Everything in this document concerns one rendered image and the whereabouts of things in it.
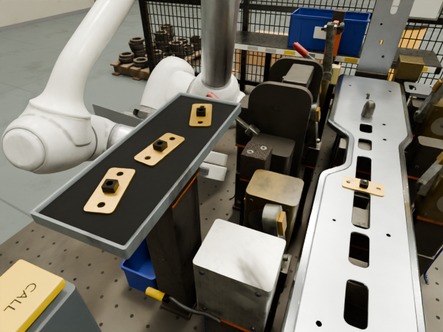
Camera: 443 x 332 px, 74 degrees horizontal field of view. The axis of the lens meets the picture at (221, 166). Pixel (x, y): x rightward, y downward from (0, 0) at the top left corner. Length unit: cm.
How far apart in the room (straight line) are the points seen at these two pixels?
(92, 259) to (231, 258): 62
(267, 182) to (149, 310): 46
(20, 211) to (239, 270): 207
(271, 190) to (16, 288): 37
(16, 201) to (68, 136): 188
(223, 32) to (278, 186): 49
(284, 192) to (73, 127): 39
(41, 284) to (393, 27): 126
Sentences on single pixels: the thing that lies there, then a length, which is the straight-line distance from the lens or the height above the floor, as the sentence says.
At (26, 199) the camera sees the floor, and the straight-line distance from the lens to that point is 242.
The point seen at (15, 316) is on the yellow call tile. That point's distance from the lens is 34.
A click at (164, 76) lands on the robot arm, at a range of 112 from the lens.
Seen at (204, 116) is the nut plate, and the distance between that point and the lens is 54.
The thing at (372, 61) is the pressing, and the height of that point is 104.
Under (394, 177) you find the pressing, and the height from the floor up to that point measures 100.
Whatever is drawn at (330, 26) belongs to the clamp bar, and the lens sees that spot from 102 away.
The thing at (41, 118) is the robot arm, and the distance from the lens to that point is 57.
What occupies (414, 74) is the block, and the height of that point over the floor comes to 102.
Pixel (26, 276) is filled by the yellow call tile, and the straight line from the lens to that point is 36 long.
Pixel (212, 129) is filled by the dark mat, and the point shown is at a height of 116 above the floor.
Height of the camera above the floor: 143
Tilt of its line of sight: 38 degrees down
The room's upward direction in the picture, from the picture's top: straight up
